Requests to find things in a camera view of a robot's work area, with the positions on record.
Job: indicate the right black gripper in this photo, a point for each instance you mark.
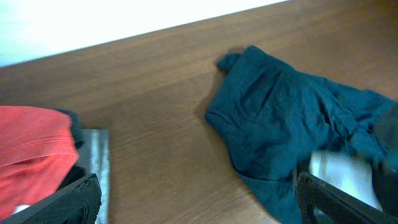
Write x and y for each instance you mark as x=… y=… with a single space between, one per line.
x=385 y=175

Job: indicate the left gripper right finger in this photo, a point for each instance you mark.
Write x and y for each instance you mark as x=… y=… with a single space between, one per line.
x=320 y=202

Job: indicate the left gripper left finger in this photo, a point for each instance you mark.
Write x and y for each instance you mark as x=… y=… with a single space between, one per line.
x=78 y=202

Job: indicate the navy blue shorts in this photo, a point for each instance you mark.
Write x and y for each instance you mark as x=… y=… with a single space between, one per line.
x=272 y=117

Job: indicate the black folded shirt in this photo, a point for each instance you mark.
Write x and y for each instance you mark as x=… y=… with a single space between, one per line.
x=76 y=172

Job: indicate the grey folded shirt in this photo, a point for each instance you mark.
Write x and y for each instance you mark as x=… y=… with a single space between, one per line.
x=94 y=158

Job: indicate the red folded shirt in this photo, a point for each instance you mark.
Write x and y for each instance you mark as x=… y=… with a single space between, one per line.
x=37 y=153

